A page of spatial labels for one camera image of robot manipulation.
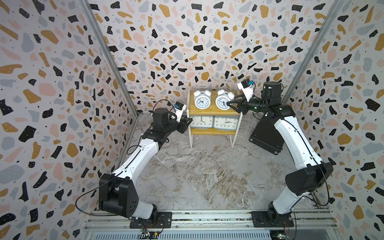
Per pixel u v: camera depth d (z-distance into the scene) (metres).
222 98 0.72
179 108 0.68
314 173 0.43
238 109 0.66
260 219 0.73
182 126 0.71
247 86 0.61
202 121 0.89
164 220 0.74
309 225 0.73
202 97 0.73
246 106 0.65
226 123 0.88
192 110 0.78
